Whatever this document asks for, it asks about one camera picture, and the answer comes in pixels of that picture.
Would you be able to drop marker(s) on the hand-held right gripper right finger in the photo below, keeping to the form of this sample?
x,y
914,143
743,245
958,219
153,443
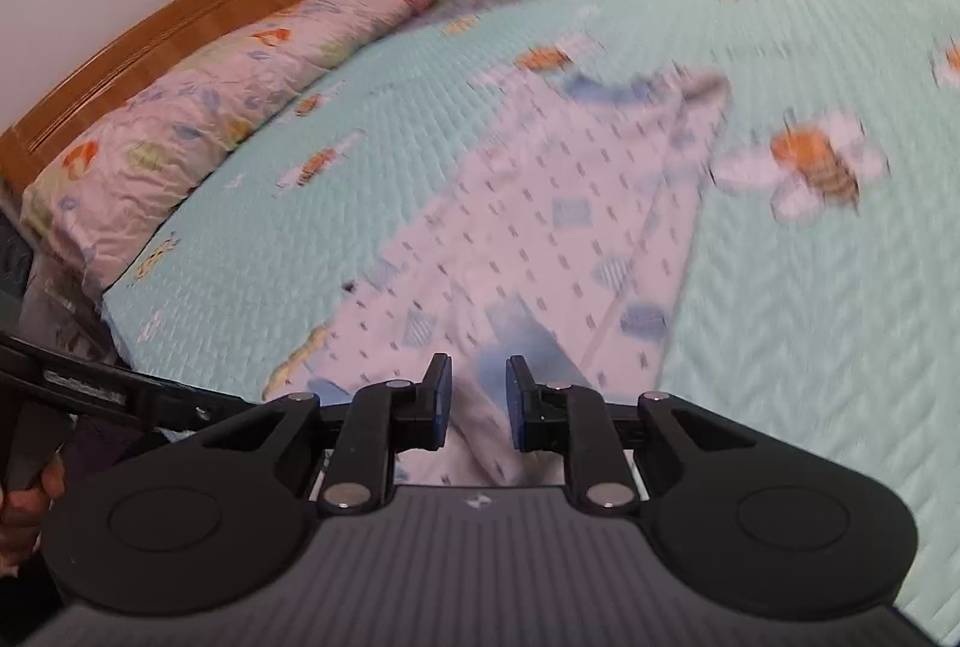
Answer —
x,y
517,407

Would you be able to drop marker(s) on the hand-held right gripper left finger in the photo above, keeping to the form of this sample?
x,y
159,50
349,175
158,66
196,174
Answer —
x,y
441,407

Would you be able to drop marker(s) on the white star print shirt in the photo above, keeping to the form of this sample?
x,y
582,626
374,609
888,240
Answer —
x,y
540,227

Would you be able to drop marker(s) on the person's left hand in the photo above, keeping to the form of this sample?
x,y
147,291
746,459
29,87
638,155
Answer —
x,y
26,527

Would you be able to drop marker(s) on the floral pillow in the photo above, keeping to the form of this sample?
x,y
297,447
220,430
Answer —
x,y
187,122

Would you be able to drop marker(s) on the mint bee print bedspread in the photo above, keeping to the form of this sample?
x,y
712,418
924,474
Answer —
x,y
810,317

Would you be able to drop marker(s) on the wooden headboard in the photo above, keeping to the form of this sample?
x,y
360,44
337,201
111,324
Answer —
x,y
150,55

